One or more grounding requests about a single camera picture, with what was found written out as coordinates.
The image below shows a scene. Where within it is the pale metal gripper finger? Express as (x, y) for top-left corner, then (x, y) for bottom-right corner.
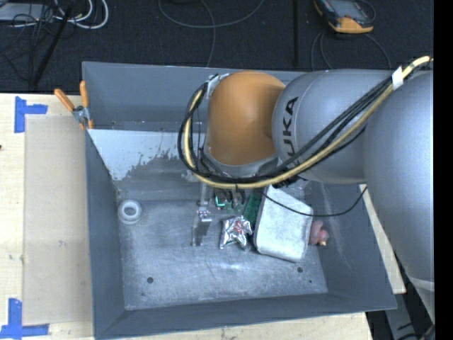
(201, 209), (214, 244)
(191, 209), (205, 247)

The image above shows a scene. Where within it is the dark green flat block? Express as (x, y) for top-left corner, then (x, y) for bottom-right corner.
(243, 191), (263, 226)

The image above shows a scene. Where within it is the crumpled silver foil packet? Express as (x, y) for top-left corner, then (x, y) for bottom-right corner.
(219, 215), (253, 251)

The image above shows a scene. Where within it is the grey metal bin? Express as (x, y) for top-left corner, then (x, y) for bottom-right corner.
(81, 61), (398, 340)

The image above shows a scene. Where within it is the white rectangular sponge block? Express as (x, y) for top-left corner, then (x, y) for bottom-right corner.
(253, 185), (315, 264)

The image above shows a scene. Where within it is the pink toy figure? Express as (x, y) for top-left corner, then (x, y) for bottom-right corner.
(308, 219), (331, 247)

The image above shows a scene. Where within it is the pale flat board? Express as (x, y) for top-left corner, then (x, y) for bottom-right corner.
(21, 114), (94, 327)

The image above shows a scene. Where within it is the white translucent ring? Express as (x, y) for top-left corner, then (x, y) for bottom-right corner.
(117, 199), (144, 225)

